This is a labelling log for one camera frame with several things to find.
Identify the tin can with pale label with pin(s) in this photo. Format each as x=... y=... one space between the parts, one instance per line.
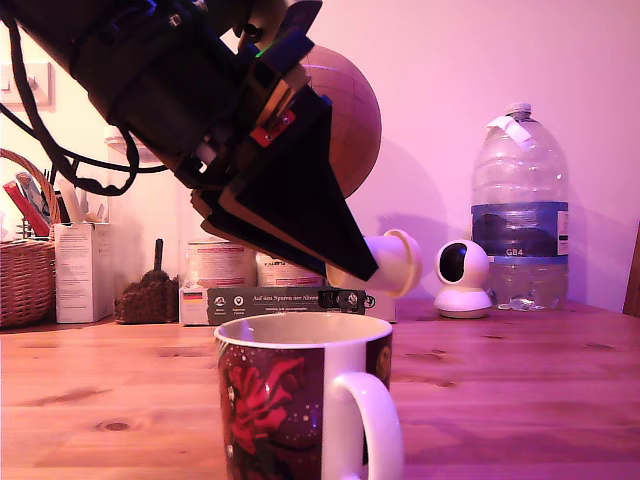
x=220 y=265

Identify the white mug with red print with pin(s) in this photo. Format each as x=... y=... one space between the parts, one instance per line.
x=270 y=400

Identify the clear storage jar with lid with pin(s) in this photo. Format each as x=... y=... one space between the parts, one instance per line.
x=150 y=220

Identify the cork globe on metal stand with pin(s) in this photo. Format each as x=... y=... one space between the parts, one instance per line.
x=352 y=125

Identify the small white round camera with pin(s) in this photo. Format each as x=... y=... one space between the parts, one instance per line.
x=462 y=280

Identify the white carton box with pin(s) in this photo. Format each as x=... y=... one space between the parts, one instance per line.
x=82 y=275

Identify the red packet in basket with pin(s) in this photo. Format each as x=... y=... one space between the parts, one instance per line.
x=25 y=210

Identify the tin can with black logo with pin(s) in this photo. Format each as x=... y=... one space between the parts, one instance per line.
x=285 y=275

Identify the woven wicker basket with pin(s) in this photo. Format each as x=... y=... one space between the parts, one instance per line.
x=25 y=280

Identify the flat dark printed box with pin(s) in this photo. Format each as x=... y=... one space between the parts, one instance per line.
x=280 y=302

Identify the dark scoop in jar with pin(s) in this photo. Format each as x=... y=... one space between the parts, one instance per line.
x=159 y=255

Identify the white wall light switch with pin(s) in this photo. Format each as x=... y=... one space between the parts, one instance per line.
x=42 y=85

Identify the cream coffee capsule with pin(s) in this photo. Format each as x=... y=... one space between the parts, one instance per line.
x=395 y=262

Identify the large clear water bottle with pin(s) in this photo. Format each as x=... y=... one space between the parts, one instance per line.
x=520 y=210

